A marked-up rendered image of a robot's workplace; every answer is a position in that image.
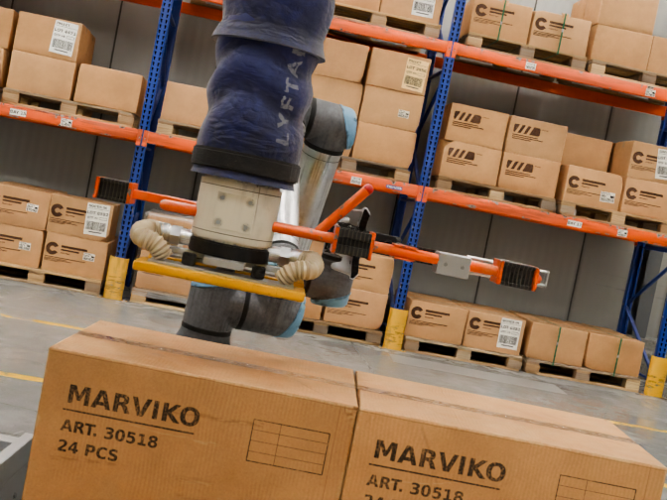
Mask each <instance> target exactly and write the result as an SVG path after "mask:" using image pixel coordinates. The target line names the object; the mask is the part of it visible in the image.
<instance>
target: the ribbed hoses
mask: <svg viewBox="0 0 667 500"><path fill-rule="evenodd" d="M161 233H162V232H161V224H160V223H159V221H158V220H155V219H150V218H148V219H143V220H140V221H137V222H135V223H134V224H133V225H132V227H131V229H130V238H131V240H132V242H133V243H134V244H135V245H138V246H139V247H140V248H142V247H143V249H146V250H147V251H148V250H149V251H150V254H152V255H151V256H152V257H154V259H156V260H161V261H163V260H165V259H167V258H168V257H170V256H171V255H172V254H173V252H172V249H170V245H172V246H177V247H182V248H185V247H183V244H180V245H176V244H170V243H169V242H167V241H165V240H164V238H163V235H162V236H161ZM149 251H148V252H149ZM297 260H298V261H296V260H295V262H290V263H289V264H288V265H284V266H281V265H278V266H277V267H282V268H280V271H279V270H278V271H277V273H275V277H276V278H277V280H278V281H279V283H280V284H281V285H287V286H291V284H294V282H297V281H298V280H299V281H300V280H302V281H304V280H306V281H308V280H313V279H315V278H317V277H318V276H319V275H320V274H321V273H322V271H323V269H324V261H323V259H322V256H321V255H320V254H319V253H318V252H315V251H309V250H307V251H303V252H302V253H301V254H300V255H299V258H298V259H297Z"/></svg>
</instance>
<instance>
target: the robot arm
mask: <svg viewBox="0 0 667 500"><path fill-rule="evenodd" d="M303 131H304V138H305V140H304V147H303V151H302V155H301V159H300V162H299V164H298V165H299V166H300V167H301V170H300V175H299V180H298V183H297V184H295V185H294V190H295V191H291V190H286V189H281V188H280V191H281V192H282V196H281V201H280V206H279V211H278V216H277V221H278V222H283V223H288V224H293V225H298V226H303V227H308V228H313V229H315V228H316V227H317V226H318V223H319V220H320V217H321V214H322V211H323V208H324V205H325V202H326V200H327V197H328V194H329V191H330V188H331V185H332V182H333V179H334V174H335V171H336V168H337V165H338V162H339V159H340V157H341V156H342V153H343V150H344V149H346V150H349V149H351V147H352V145H353V143H354V139H355V134H356V114H355V112H354V110H353V109H352V108H349V107H346V106H343V105H342V104H336V103H333V102H329V101H325V100H322V99H318V98H314V97H313V101H312V103H311V106H310V108H309V109H308V111H307V113H306V115H305V117H304V120H303ZM369 216H370V212H369V210H368V208H366V207H364V208H363V209H353V210H352V211H350V212H349V213H348V214H347V215H346V216H345V217H344V218H342V219H341V220H340V221H339V222H338V223H337V224H338V225H339V226H340V227H345V228H350V229H355V230H360V231H364V232H368V233H369V231H367V230H366V224H367V221H368V218H369ZM375 233H376V237H375V241H377V242H382V243H387V244H392V242H393V243H397V242H398V243H401V238H400V237H397V236H392V235H387V234H383V233H377V232H375ZM312 241H313V240H311V239H306V238H301V237H296V236H291V235H286V234H281V233H276V232H274V237H273V242H272V246H276V247H281V246H283V247H288V248H291V250H293V249H294V248H295V249H301V250H306V251H307V250H310V247H311V244H312ZM392 245H393V244H392ZM330 248H331V244H330V243H326V242H325V244H324V248H323V252H322V259H323V261H324V269H323V271H322V273H321V274H320V275H319V276H318V277H317V278H315V279H313V280H308V281H306V280H304V289H305V300H304V301H303V302H302V303H299V302H294V301H289V300H284V299H279V298H274V297H269V296H264V295H259V294H254V293H248V292H243V291H238V290H233V289H229V288H224V287H219V286H214V285H209V284H204V283H198V282H193V281H192V282H191V287H190V291H189V296H188V300H187V304H186V308H185V312H184V316H183V320H182V324H181V327H180V329H179V330H178V332H177V333H176V335H180V336H185V337H190V338H195V339H200V340H205V341H210V342H216V343H221V344H226V345H230V340H229V337H230V334H231V330H232V329H233V328H235V329H240V330H245V331H250V332H255V333H260V334H265V335H271V336H274V337H285V338H288V337H291V336H293V335H294V334H295V333H296V331H297V330H298V328H299V325H300V324H301V322H302V319H303V316H304V312H305V308H306V307H305V303H306V297H308V298H310V301H311V303H312V304H315V305H318V306H323V307H329V308H343V307H345V306H346V305H347V302H348V299H349V296H350V294H351V287H352V283H353V279H354V278H356V277H357V276H358V268H359V267H358V266H359V259H360V257H356V256H351V255H346V254H341V253H336V252H335V253H334V254H333V253H331V251H330Z"/></svg>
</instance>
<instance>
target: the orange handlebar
mask: <svg viewBox="0 0 667 500"><path fill-rule="evenodd" d="M132 198H134V199H139V200H144V201H149V202H154V203H159V204H160V207H161V208H162V209H163V210H167V211H171V212H176V213H181V214H186V215H191V216H195V215H196V214H197V202H196V201H192V200H187V199H182V198H177V197H173V196H168V195H163V194H158V193H153V192H148V191H143V190H138V189H134V191H133V196H132ZM272 231H273V232H276V233H281V234H286V235H291V236H296V237H301V238H306V239H311V240H316V241H321V242H326V243H330V244H333V242H334V233H332V232H324V231H320V230H315V229H313V228H308V227H303V226H298V225H293V224H288V223H283V222H278V221H276V222H274V223H273V226H272ZM392 244H393V245H392ZM392 244H387V243H382V242H377V241H375V242H374V247H373V252H375V253H380V254H385V255H389V256H390V257H392V258H393V259H395V260H398V259H399V260H404V261H407V262H414V263H415V262H416V261H420V262H426V263H431V264H436V265H437V263H438V261H439V254H436V253H432V252H427V251H422V250H418V248H416V247H414V246H413V245H410V246H408V245H403V244H401V243H398V242H397V243H393V242H392ZM469 270H470V271H471V272H476V273H481V274H485V275H490V276H495V277H496V275H497V272H498V267H497V266H494V265H491V264H486V263H481V262H476V261H471V264H470V266H469Z"/></svg>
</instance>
